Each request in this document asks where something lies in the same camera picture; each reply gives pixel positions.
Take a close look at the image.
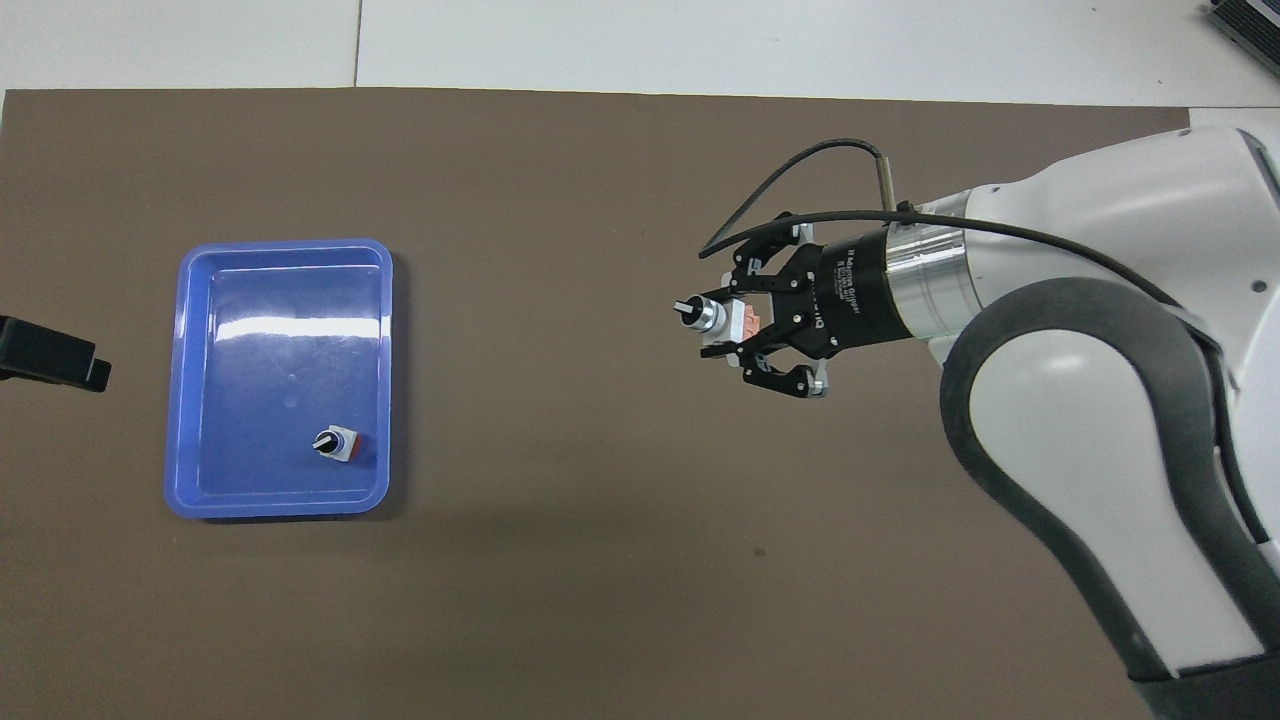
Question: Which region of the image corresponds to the blue plastic tray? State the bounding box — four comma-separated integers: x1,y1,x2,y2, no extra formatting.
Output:
163,238,394,520

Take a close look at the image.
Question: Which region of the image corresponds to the grey ribbed device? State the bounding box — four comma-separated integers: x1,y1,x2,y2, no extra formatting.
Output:
1203,0,1280,63

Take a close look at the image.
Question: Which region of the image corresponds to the red base rotary switch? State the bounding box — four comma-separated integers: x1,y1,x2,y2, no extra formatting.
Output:
312,425,363,464

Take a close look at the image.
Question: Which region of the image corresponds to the orange base rotary switch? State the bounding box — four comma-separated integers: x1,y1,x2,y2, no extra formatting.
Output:
672,290,766,358

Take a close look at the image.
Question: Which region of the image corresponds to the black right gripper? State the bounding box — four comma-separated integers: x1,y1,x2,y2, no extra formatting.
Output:
700,212,906,399

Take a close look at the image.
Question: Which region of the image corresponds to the brown table mat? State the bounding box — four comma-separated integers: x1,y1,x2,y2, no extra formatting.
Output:
0,87,1259,720

